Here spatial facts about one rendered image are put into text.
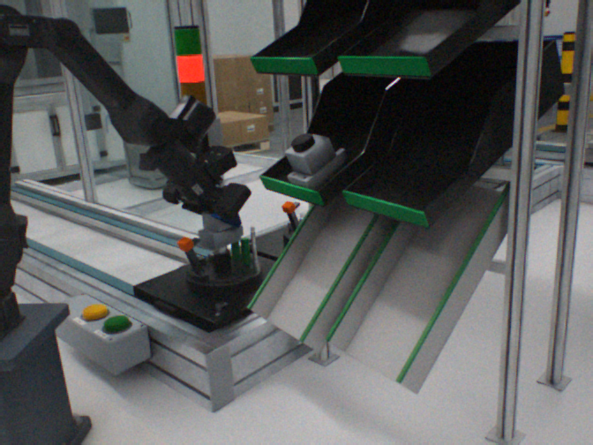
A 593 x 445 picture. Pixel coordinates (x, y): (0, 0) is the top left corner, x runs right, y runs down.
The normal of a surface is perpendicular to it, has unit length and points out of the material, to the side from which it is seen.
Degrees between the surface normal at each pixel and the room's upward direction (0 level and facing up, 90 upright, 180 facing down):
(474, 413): 0
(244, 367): 90
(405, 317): 45
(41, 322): 0
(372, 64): 115
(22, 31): 90
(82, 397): 0
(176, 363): 90
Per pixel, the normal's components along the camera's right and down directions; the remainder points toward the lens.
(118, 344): 0.73, 0.18
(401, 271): -0.61, -0.50
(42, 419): 0.99, -0.02
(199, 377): -0.68, 0.27
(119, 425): -0.06, -0.95
